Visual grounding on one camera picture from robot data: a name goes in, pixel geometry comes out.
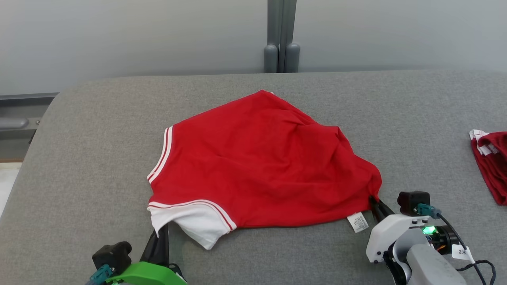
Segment grey wall rail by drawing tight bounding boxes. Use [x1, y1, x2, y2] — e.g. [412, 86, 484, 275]
[0, 93, 60, 161]

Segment black cable teal plug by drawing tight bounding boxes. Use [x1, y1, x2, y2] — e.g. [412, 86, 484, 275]
[416, 203, 496, 285]
[86, 264, 114, 285]

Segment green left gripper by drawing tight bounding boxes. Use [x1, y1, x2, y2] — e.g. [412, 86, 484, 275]
[105, 224, 187, 285]

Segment red shorts with white stripe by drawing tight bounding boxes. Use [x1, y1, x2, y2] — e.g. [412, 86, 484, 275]
[469, 129, 507, 206]

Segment red shirt with white sleeves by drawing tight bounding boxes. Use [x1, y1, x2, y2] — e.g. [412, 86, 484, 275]
[147, 90, 383, 251]

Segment silver metal handle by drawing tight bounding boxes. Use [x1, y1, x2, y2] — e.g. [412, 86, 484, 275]
[0, 118, 30, 131]

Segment white paper tag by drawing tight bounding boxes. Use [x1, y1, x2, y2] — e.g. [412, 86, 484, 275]
[452, 245, 475, 262]

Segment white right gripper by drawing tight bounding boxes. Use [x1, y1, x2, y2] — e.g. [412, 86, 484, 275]
[366, 196, 460, 264]

